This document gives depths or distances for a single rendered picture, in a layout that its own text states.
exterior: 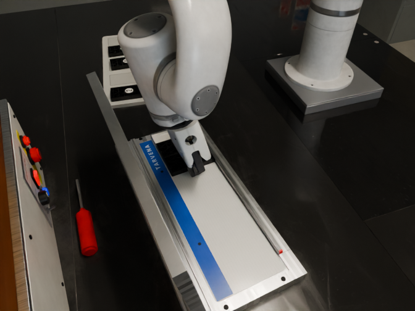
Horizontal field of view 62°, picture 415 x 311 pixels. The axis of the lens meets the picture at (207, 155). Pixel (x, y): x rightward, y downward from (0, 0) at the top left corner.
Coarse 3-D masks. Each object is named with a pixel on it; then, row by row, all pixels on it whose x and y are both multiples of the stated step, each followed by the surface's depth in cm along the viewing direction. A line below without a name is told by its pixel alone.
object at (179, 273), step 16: (96, 80) 63; (96, 96) 60; (112, 112) 56; (112, 128) 54; (128, 144) 51; (128, 160) 49; (144, 176) 62; (144, 192) 45; (144, 208) 43; (160, 224) 41; (160, 240) 40; (176, 256) 38; (176, 272) 37; (192, 288) 41; (192, 304) 44
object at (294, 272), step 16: (144, 160) 75; (224, 160) 75; (128, 176) 72; (224, 176) 72; (160, 192) 69; (160, 208) 67; (256, 208) 66; (176, 224) 64; (256, 224) 64; (176, 240) 62; (160, 256) 61; (192, 256) 59; (288, 256) 59; (192, 272) 57; (288, 272) 57; (304, 272) 57; (176, 288) 56; (208, 288) 56; (256, 288) 55; (272, 288) 55; (208, 304) 53; (224, 304) 53; (240, 304) 53
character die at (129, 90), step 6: (114, 90) 94; (120, 90) 94; (126, 90) 94; (132, 90) 94; (138, 90) 94; (114, 96) 93; (120, 96) 92; (126, 96) 92; (132, 96) 92; (138, 96) 93
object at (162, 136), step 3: (162, 132) 80; (165, 132) 80; (153, 135) 79; (156, 135) 79; (159, 135) 80; (162, 135) 80; (165, 135) 80; (168, 135) 80; (153, 138) 79; (156, 138) 79; (159, 138) 79; (162, 138) 79; (165, 138) 79; (168, 138) 79; (153, 141) 79; (156, 141) 78; (159, 141) 78
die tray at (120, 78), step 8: (104, 40) 116; (112, 40) 116; (104, 48) 112; (104, 56) 109; (120, 56) 109; (104, 64) 105; (104, 72) 102; (112, 72) 102; (120, 72) 102; (128, 72) 102; (104, 80) 99; (112, 80) 99; (120, 80) 99; (128, 80) 99; (104, 88) 96; (112, 104) 91; (120, 104) 91; (128, 104) 92; (136, 104) 92
